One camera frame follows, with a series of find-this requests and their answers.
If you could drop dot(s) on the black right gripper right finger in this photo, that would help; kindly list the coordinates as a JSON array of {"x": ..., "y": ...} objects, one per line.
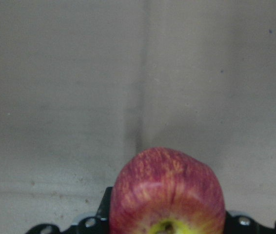
[{"x": 238, "y": 222}]

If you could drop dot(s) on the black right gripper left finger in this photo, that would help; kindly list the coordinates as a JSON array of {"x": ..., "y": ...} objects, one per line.
[{"x": 86, "y": 223}]

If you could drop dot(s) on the red yellow apple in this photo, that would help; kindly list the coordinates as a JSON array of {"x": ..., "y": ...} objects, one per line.
[{"x": 165, "y": 191}]

